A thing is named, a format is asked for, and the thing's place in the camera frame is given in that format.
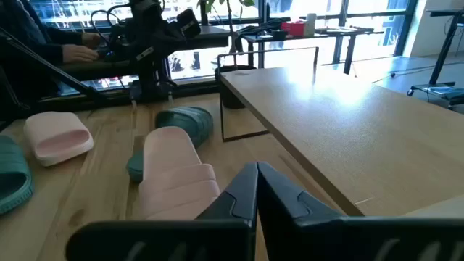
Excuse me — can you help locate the black background desk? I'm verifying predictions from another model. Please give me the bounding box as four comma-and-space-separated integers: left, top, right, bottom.
241, 27, 385, 75

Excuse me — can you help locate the pink rubber slide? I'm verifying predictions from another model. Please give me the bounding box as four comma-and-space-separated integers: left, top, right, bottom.
23, 111, 94, 167
138, 125, 221, 221

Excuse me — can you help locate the dark grey desk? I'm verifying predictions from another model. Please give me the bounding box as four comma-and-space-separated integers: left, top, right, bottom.
57, 25, 233, 83

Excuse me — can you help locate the white cup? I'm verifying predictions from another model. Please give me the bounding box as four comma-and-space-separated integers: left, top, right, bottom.
306, 13, 318, 36

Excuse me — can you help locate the wooden shelf black metal frame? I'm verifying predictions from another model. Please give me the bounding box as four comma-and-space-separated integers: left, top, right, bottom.
216, 46, 464, 218

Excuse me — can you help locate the person's hand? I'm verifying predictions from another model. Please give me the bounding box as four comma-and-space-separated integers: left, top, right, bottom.
62, 43, 99, 65
81, 31, 102, 50

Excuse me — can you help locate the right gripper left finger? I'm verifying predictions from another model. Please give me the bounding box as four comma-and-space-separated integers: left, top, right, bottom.
65, 162, 259, 261

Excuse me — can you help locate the green plant in black pot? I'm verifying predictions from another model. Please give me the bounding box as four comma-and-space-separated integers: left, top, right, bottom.
197, 0, 259, 109

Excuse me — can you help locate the black standing desk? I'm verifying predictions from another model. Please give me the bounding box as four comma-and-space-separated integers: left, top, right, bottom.
405, 9, 464, 108

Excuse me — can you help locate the black bag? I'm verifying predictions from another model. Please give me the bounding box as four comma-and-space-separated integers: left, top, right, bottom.
235, 17, 287, 37

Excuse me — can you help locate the green rubber slide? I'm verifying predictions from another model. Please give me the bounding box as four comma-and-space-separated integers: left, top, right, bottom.
125, 106, 214, 183
0, 134, 36, 215

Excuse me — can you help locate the red box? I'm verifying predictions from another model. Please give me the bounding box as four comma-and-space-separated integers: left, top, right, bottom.
281, 20, 307, 37

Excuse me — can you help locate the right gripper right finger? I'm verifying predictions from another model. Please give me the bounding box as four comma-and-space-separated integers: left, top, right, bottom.
257, 162, 464, 261

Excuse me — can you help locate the black aluminium table frame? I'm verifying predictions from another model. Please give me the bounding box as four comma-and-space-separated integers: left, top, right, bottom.
0, 27, 218, 123

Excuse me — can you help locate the person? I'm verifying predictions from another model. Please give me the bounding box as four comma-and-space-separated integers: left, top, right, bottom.
0, 0, 102, 99

